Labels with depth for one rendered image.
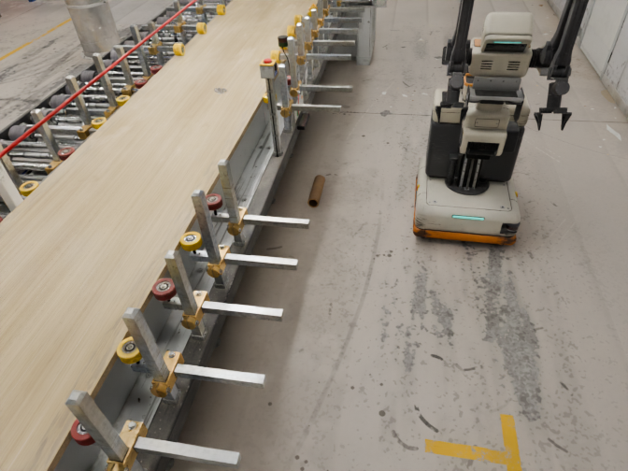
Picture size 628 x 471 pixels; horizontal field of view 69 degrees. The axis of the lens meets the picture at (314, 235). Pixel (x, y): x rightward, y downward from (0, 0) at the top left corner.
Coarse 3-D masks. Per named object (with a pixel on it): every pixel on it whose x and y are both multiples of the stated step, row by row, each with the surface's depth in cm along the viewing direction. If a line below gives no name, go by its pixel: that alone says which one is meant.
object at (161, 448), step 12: (96, 444) 126; (144, 444) 123; (156, 444) 123; (168, 444) 123; (180, 444) 123; (168, 456) 123; (180, 456) 121; (192, 456) 120; (204, 456) 120; (216, 456) 120; (228, 456) 120; (240, 456) 121
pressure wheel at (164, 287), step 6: (156, 282) 160; (162, 282) 160; (168, 282) 160; (156, 288) 158; (162, 288) 158; (168, 288) 158; (174, 288) 158; (156, 294) 156; (162, 294) 156; (168, 294) 157; (174, 294) 159; (162, 300) 158; (168, 300) 163
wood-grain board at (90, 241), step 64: (256, 0) 420; (192, 64) 311; (256, 64) 305; (128, 128) 247; (192, 128) 244; (64, 192) 205; (128, 192) 203; (192, 192) 201; (0, 256) 175; (64, 256) 174; (128, 256) 172; (0, 320) 152; (64, 320) 150; (0, 384) 134; (64, 384) 133; (0, 448) 120; (64, 448) 121
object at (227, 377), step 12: (144, 372) 146; (180, 372) 143; (192, 372) 143; (204, 372) 142; (216, 372) 142; (228, 372) 142; (240, 372) 142; (240, 384) 141; (252, 384) 140; (264, 384) 141
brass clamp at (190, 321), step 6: (204, 294) 164; (198, 300) 162; (204, 300) 162; (198, 306) 160; (198, 312) 158; (186, 318) 156; (192, 318) 156; (198, 318) 159; (186, 324) 157; (192, 324) 156; (198, 324) 159
